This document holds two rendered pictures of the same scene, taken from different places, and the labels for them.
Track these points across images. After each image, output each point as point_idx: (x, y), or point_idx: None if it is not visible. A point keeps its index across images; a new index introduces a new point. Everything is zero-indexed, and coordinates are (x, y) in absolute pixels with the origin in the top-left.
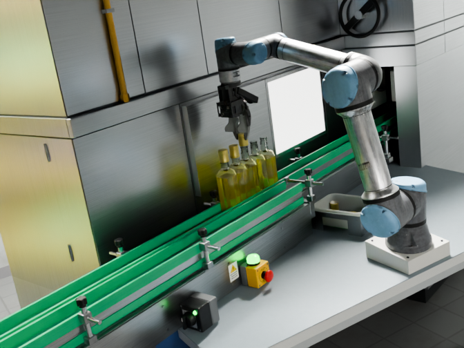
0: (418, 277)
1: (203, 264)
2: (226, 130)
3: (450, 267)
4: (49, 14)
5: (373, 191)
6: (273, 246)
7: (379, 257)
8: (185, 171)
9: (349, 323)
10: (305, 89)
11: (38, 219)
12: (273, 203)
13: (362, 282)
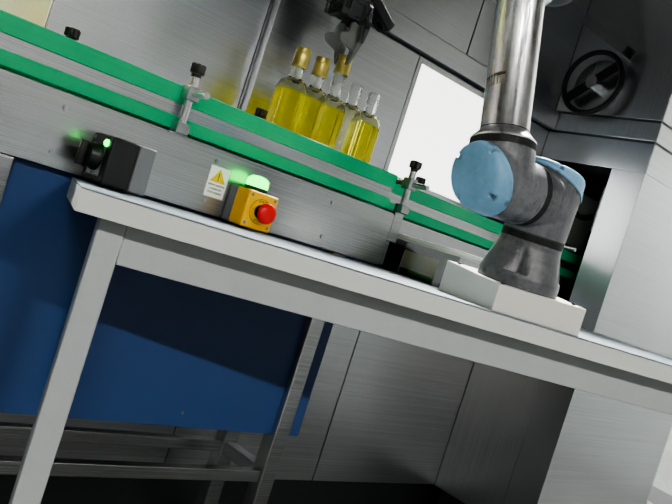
0: (506, 322)
1: (172, 123)
2: (325, 37)
3: (569, 353)
4: None
5: (491, 124)
6: (304, 215)
7: (457, 285)
8: (239, 70)
9: (349, 320)
10: (472, 126)
11: None
12: (338, 157)
13: (408, 283)
